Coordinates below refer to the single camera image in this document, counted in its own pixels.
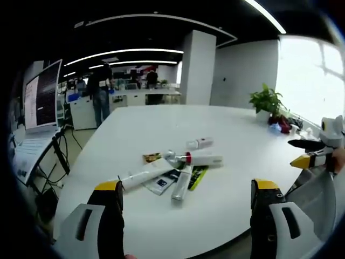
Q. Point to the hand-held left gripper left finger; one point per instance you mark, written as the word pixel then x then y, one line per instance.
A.
pixel 107 215

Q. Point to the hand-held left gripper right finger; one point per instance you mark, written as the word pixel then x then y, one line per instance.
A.
pixel 265 215

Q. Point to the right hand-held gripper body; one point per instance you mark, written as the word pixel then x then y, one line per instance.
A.
pixel 332 132

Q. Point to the large white skincare tube silver cap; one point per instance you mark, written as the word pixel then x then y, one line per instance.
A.
pixel 147 172

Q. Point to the dark blue skincare sachet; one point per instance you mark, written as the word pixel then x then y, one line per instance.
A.
pixel 161 184

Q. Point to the yellow black skincare sachet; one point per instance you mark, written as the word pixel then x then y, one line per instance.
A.
pixel 151 158

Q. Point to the green black skincare sachet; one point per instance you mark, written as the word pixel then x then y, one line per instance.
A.
pixel 199 176

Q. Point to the slim white skincare tube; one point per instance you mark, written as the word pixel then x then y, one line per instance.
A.
pixel 182 186

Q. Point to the white skincare tube red collar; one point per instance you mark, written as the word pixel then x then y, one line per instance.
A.
pixel 205 159

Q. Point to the small white pink skincare bottle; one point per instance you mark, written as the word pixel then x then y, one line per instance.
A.
pixel 200 142

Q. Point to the person's right hand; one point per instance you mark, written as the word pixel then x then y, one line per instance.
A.
pixel 339 162

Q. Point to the person's left hand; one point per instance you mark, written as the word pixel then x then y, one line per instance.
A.
pixel 130 256

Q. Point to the dark red cloth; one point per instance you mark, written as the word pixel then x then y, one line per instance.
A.
pixel 283 124

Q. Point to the light blue cloth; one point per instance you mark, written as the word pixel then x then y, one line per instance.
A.
pixel 275 127

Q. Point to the green potted plant white pot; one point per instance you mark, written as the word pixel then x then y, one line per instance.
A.
pixel 266 103

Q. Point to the white laptop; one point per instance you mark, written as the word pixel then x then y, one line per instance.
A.
pixel 28 153

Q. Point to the white cabinet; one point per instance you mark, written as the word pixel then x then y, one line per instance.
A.
pixel 81 110

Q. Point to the long white counter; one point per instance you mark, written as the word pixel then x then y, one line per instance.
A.
pixel 143 97

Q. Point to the computer monitor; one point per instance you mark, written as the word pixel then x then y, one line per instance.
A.
pixel 43 99

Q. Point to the small distant potted plant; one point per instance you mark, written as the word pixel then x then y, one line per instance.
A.
pixel 163 82

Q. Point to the long ceiling light strip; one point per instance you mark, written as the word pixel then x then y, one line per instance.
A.
pixel 121 53

